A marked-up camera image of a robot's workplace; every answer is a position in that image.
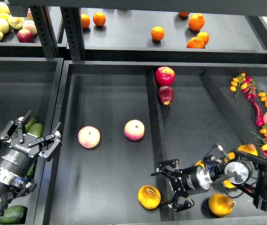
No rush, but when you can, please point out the pink apple centre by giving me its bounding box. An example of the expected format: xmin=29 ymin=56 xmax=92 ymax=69
xmin=124 ymin=120 xmax=145 ymax=141

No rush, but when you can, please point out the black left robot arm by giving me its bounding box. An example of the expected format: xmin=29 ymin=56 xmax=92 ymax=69
xmin=0 ymin=111 xmax=63 ymax=218

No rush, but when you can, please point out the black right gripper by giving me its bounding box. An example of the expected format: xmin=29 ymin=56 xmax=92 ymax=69
xmin=150 ymin=159 xmax=212 ymax=212

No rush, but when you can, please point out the black upper left shelf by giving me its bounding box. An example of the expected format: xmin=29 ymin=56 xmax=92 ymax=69
xmin=0 ymin=0 xmax=65 ymax=58

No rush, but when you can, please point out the green avocado upright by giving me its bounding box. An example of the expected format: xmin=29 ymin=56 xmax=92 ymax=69
xmin=28 ymin=123 xmax=44 ymax=138

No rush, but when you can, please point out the pink apple left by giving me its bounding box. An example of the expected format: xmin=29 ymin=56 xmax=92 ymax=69
xmin=78 ymin=126 xmax=101 ymax=149

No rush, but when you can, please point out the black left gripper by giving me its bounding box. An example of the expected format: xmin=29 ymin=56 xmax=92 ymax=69
xmin=0 ymin=110 xmax=63 ymax=177

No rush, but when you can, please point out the pale pear top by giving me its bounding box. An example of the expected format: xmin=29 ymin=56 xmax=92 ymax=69
xmin=0 ymin=2 xmax=11 ymax=15

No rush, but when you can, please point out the black shelf post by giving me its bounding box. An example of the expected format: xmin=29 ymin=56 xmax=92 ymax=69
xmin=29 ymin=6 xmax=59 ymax=58
xmin=60 ymin=7 xmax=86 ymax=61

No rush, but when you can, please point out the dark green avocado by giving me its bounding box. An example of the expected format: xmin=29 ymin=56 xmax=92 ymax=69
xmin=0 ymin=131 xmax=18 ymax=141
xmin=27 ymin=161 xmax=37 ymax=179

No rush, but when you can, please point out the black left tray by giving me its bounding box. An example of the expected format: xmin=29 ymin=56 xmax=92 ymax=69
xmin=0 ymin=57 xmax=63 ymax=225

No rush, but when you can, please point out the pale peach on shelf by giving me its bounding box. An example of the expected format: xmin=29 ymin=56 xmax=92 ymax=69
xmin=22 ymin=20 xmax=37 ymax=36

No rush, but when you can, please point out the black shelf post left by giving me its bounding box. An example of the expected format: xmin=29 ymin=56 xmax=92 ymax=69
xmin=29 ymin=6 xmax=59 ymax=58

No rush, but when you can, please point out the yellow lemon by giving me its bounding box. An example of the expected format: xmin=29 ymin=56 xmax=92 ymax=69
xmin=0 ymin=13 xmax=10 ymax=21

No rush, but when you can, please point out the yellow pear bottom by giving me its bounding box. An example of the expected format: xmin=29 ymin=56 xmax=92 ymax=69
xmin=208 ymin=194 xmax=236 ymax=217

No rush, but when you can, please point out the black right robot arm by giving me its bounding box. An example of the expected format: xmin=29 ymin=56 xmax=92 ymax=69
xmin=152 ymin=143 xmax=267 ymax=212

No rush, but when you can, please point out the yellow apple middle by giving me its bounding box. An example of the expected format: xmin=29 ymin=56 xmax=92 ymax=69
xmin=0 ymin=18 xmax=10 ymax=34

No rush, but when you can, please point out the bright red apple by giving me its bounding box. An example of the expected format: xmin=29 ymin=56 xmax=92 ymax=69
xmin=154 ymin=67 xmax=176 ymax=86

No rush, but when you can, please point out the black divided centre tray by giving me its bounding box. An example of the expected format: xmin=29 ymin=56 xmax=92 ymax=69
xmin=48 ymin=61 xmax=267 ymax=225

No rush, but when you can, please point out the red chili pepper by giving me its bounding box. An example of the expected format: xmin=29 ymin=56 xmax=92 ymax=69
xmin=250 ymin=99 xmax=264 ymax=127

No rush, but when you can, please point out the yellow pear under gripper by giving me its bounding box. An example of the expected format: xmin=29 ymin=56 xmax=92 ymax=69
xmin=222 ymin=180 xmax=236 ymax=189

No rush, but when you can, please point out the dark red apple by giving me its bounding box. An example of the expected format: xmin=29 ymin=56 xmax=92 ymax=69
xmin=157 ymin=86 xmax=174 ymax=105

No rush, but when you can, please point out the cherry tomato bunch top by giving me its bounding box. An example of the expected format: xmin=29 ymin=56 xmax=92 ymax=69
xmin=230 ymin=73 xmax=257 ymax=99

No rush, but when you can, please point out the black shelf post right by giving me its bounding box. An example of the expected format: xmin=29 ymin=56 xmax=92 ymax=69
xmin=60 ymin=7 xmax=86 ymax=61

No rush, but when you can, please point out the red apple on shelf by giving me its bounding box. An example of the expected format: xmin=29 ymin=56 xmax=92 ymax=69
xmin=17 ymin=29 xmax=34 ymax=43

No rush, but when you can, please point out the green avocado top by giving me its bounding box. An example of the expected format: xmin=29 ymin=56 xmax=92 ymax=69
xmin=25 ymin=118 xmax=37 ymax=132

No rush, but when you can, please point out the yellow apple right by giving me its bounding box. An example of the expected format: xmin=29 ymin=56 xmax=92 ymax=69
xmin=8 ymin=15 xmax=25 ymax=30

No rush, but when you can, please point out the dark avocado bottom left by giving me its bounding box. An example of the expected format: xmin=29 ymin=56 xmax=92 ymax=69
xmin=0 ymin=205 xmax=28 ymax=225

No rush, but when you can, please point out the pink apple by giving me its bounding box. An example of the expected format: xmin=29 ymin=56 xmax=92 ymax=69
xmin=78 ymin=126 xmax=101 ymax=149
xmin=124 ymin=120 xmax=145 ymax=141

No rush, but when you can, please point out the yellow pear with brown top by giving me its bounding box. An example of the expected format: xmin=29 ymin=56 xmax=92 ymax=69
xmin=228 ymin=143 xmax=258 ymax=159

